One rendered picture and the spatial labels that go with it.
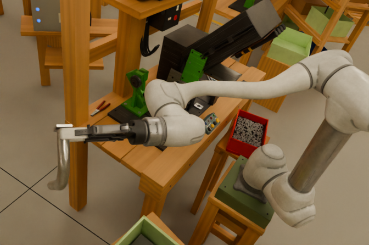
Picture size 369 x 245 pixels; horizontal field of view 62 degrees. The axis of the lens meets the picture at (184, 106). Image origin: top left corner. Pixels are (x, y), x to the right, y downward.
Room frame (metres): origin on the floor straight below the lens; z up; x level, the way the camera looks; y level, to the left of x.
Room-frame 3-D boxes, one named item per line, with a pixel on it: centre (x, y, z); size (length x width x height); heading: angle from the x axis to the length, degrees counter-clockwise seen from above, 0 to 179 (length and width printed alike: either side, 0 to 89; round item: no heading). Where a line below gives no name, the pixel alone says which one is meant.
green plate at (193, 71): (1.66, 0.00, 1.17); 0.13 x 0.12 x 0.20; 157
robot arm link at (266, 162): (1.07, -0.46, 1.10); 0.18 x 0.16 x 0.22; 34
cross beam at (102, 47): (1.90, 0.36, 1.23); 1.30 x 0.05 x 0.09; 157
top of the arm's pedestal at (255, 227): (1.08, -0.45, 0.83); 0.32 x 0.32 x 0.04; 68
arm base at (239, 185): (1.10, -0.46, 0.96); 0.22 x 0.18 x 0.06; 167
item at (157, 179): (1.65, -0.23, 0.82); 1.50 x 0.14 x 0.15; 157
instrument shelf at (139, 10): (1.86, 0.26, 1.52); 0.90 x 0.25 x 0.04; 157
